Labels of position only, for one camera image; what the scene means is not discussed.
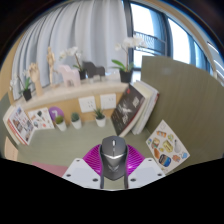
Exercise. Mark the white card with pictures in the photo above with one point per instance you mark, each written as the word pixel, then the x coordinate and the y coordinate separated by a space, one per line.
pixel 40 119

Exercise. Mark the round purple sign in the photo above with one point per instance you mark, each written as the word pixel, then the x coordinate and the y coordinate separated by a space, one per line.
pixel 55 111

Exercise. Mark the white wall socket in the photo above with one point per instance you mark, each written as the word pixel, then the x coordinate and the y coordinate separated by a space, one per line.
pixel 87 104
pixel 108 101

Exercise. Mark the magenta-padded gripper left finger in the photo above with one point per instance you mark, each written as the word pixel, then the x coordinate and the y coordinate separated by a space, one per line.
pixel 83 171

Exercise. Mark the wooden shelf ledge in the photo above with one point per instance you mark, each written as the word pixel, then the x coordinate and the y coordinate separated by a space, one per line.
pixel 70 93

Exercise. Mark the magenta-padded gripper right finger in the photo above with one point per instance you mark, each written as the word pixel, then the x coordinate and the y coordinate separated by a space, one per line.
pixel 145 171

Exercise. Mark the white orchid in black pot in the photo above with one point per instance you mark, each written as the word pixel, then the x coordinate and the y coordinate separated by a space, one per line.
pixel 27 95
pixel 126 76
pixel 82 74

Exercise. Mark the wooden mannequin figure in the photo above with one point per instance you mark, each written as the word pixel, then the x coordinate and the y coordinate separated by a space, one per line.
pixel 51 65

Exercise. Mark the white sheet with colourful stickers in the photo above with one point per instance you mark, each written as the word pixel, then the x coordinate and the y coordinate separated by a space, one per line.
pixel 166 148

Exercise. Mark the window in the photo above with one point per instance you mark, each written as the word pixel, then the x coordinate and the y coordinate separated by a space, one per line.
pixel 176 40

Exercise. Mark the black horse figure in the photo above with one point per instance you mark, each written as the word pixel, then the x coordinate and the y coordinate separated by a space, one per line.
pixel 93 69

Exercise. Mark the dark grey computer mouse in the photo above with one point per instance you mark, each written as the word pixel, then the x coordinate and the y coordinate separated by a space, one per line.
pixel 113 158

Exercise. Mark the grey curtain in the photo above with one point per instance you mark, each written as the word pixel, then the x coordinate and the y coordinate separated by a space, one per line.
pixel 83 30

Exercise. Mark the white thick book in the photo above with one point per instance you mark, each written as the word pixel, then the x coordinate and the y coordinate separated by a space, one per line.
pixel 146 103

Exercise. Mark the black cover book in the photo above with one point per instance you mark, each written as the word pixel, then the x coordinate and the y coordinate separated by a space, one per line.
pixel 126 110

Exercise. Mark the small plant in white pot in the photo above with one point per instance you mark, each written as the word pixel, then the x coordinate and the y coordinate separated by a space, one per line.
pixel 76 124
pixel 100 121
pixel 61 126

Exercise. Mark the wooden hand model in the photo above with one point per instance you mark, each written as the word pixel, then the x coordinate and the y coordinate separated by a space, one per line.
pixel 35 75

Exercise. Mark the pink horse figure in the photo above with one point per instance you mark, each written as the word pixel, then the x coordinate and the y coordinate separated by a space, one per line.
pixel 70 77

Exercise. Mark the red and white photo magazine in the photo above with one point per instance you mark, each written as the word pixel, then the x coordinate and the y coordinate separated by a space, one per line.
pixel 20 125

